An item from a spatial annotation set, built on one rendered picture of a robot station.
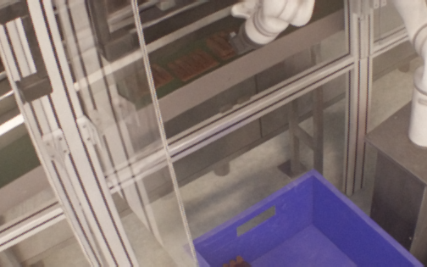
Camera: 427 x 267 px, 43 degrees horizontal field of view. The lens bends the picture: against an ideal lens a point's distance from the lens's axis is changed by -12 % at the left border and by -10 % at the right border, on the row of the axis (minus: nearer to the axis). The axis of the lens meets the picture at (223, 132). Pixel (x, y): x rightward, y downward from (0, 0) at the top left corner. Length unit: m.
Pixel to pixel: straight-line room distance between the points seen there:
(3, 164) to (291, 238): 0.82
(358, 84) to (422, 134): 0.39
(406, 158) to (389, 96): 1.07
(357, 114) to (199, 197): 0.65
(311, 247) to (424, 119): 0.51
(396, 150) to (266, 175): 0.81
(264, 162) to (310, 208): 0.59
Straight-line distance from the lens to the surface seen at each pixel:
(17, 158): 1.46
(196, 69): 1.49
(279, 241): 1.66
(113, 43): 0.75
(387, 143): 1.47
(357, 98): 1.79
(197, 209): 2.08
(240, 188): 2.13
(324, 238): 1.68
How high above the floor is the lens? 1.56
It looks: 42 degrees down
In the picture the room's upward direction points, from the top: 9 degrees counter-clockwise
